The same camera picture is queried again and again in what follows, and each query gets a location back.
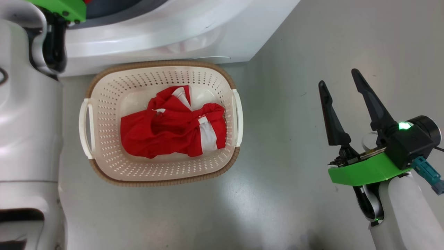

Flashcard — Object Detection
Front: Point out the red garment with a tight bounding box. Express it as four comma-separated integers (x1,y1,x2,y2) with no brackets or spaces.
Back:
120,85,227,159

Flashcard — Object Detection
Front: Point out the cream perforated laundry basket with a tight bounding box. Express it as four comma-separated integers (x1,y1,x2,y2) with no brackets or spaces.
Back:
79,60,244,187

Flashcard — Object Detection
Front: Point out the white front-load washing machine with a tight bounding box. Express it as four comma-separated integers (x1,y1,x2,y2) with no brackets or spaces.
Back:
59,0,301,77

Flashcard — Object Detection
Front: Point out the teal cable connector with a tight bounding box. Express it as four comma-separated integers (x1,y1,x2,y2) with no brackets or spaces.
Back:
412,156,444,195

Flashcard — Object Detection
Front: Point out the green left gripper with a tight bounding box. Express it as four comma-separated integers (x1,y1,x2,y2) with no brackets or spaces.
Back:
26,0,86,23

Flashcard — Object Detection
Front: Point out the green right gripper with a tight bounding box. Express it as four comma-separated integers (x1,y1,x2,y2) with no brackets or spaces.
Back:
318,68,413,186

